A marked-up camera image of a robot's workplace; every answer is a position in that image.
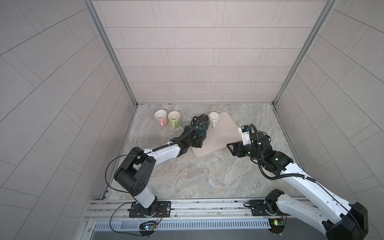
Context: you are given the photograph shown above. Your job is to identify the dark green mug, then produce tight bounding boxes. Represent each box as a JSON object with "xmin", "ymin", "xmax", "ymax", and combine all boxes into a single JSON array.
[{"xmin": 197, "ymin": 123, "xmax": 207, "ymax": 138}]

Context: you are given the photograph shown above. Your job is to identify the light green mug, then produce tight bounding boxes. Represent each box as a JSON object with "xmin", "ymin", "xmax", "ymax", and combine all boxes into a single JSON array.
[{"xmin": 168, "ymin": 111, "xmax": 181, "ymax": 128}]

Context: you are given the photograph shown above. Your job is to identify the white mug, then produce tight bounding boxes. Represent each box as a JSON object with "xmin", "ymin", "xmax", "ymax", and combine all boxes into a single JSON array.
[{"xmin": 209, "ymin": 112, "xmax": 221, "ymax": 129}]

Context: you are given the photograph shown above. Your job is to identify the pink mug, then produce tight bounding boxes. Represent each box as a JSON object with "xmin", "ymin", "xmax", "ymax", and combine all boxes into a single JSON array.
[{"xmin": 155, "ymin": 110, "xmax": 169, "ymax": 127}]

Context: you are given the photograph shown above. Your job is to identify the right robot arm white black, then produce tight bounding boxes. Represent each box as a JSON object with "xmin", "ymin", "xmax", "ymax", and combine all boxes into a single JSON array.
[{"xmin": 227, "ymin": 141, "xmax": 369, "ymax": 240}]

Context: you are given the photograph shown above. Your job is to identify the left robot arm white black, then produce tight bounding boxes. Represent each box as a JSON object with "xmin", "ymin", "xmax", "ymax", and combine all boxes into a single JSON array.
[{"xmin": 114, "ymin": 124, "xmax": 207, "ymax": 217}]

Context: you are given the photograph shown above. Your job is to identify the black mug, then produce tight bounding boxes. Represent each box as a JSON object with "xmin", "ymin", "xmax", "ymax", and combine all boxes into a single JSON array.
[{"xmin": 191, "ymin": 114, "xmax": 210, "ymax": 130}]

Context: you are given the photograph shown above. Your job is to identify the beige rectangular tray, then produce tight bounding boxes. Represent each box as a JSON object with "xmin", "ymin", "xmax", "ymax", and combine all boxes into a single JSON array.
[{"xmin": 191, "ymin": 112, "xmax": 242, "ymax": 158}]

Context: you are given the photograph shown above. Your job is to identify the right circuit board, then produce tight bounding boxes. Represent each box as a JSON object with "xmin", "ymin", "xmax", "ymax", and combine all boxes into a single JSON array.
[{"xmin": 269, "ymin": 219, "xmax": 286, "ymax": 235}]

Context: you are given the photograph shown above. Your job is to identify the circuit board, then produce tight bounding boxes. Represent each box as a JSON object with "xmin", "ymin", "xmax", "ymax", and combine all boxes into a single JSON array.
[
  {"xmin": 139, "ymin": 221, "xmax": 158, "ymax": 237},
  {"xmin": 269, "ymin": 219, "xmax": 286, "ymax": 235}
]

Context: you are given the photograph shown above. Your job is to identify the white vent grille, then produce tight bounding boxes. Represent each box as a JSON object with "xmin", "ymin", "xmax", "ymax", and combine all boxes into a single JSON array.
[{"xmin": 94, "ymin": 219, "xmax": 271, "ymax": 232}]

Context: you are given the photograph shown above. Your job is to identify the left circuit board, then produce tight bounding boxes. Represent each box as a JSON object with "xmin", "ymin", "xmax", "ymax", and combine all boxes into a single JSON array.
[{"xmin": 139, "ymin": 221, "xmax": 158, "ymax": 237}]

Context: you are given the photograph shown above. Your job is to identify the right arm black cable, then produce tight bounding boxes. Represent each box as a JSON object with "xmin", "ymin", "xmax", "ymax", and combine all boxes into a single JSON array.
[{"xmin": 248, "ymin": 123, "xmax": 364, "ymax": 238}]

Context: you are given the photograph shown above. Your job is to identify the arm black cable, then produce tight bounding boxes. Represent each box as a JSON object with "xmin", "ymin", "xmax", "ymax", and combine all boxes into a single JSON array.
[
  {"xmin": 248, "ymin": 123, "xmax": 364, "ymax": 238},
  {"xmin": 104, "ymin": 115, "xmax": 205, "ymax": 194}
]

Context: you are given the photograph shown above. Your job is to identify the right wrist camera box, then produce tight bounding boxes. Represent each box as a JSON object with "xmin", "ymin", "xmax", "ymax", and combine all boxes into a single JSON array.
[{"xmin": 238, "ymin": 125, "xmax": 251, "ymax": 146}]

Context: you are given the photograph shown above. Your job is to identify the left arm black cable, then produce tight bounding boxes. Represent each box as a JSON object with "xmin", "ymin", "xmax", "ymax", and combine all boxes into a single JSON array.
[{"xmin": 104, "ymin": 115, "xmax": 205, "ymax": 194}]

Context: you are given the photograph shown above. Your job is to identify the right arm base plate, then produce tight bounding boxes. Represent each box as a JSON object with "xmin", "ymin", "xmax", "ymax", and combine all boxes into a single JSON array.
[{"xmin": 244, "ymin": 200, "xmax": 284, "ymax": 217}]

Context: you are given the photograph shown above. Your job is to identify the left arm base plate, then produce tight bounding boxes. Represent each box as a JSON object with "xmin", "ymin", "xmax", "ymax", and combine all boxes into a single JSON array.
[{"xmin": 129, "ymin": 199, "xmax": 172, "ymax": 218}]

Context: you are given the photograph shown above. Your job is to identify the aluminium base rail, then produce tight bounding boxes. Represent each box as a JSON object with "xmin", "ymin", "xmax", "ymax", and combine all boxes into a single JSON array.
[{"xmin": 83, "ymin": 196, "xmax": 335, "ymax": 222}]

